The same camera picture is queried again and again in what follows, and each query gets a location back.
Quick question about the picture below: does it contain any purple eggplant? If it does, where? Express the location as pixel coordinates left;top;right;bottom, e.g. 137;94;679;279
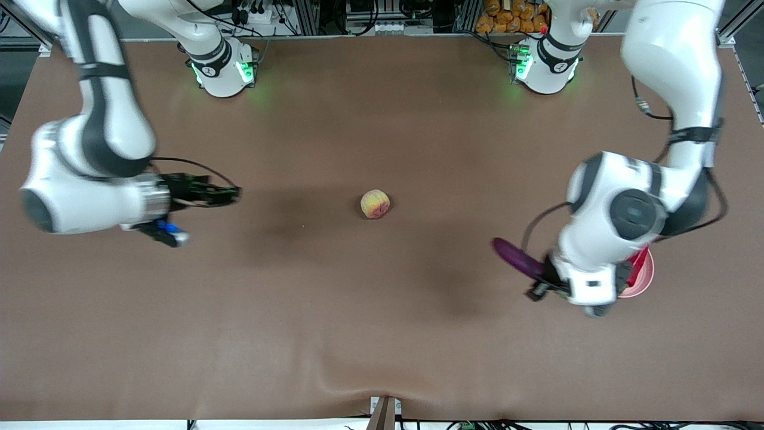
491;236;547;280

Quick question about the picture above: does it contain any red chili pepper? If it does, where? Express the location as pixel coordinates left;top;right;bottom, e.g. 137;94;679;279
626;246;651;277

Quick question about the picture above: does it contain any yellow pink peach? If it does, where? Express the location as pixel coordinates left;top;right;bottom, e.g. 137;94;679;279
361;189;391;219

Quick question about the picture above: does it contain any pink plate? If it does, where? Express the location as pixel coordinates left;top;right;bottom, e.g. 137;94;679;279
617;247;656;299

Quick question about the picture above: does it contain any brown table cloth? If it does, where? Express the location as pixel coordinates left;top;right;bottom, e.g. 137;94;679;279
0;33;764;422

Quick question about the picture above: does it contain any white power strip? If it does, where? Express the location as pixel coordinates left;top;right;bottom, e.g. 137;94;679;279
230;0;281;24

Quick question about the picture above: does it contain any white connector block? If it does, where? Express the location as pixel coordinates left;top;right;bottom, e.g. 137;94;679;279
373;21;433;35

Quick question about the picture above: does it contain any pile of orange items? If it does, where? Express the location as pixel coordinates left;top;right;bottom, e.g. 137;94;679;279
476;0;550;34

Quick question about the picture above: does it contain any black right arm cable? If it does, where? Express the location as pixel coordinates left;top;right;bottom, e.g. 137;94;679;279
149;156;239;192

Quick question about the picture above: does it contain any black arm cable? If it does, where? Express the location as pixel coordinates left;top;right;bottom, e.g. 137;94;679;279
520;78;730;263
149;156;239;192

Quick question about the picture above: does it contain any black floor cable bundle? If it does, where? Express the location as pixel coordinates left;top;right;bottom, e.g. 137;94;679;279
400;418;764;430

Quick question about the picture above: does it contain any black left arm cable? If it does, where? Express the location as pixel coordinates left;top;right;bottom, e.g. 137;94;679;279
520;78;730;263

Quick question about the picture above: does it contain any aluminium frame post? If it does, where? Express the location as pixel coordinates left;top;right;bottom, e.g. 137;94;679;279
292;0;321;36

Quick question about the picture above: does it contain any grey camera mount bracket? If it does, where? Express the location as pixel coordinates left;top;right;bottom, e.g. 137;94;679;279
367;396;402;430

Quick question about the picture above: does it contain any aluminium frame strut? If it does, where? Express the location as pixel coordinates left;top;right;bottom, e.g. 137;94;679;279
716;12;764;126

